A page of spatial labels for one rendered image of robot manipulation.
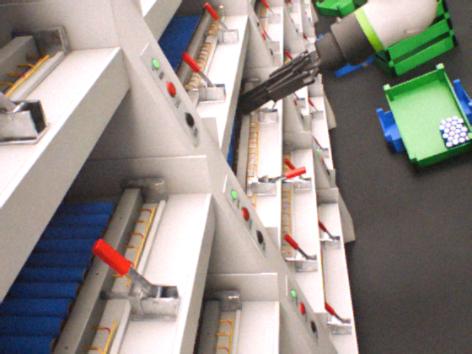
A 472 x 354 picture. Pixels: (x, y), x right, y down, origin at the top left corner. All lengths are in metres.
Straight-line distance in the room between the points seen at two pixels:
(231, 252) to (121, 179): 0.17
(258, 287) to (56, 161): 0.39
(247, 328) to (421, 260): 0.84
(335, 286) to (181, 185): 0.71
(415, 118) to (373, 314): 0.75
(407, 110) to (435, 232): 0.51
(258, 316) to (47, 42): 0.42
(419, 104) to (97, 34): 1.46
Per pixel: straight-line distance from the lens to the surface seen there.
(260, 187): 0.90
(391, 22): 1.03
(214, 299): 0.70
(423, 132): 1.81
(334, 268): 1.29
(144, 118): 0.57
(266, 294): 0.71
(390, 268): 1.46
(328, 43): 1.05
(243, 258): 0.67
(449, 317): 1.32
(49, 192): 0.38
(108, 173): 0.62
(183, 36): 1.07
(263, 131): 1.10
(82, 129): 0.44
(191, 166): 0.59
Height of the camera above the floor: 1.02
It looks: 28 degrees down
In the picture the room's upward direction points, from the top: 30 degrees counter-clockwise
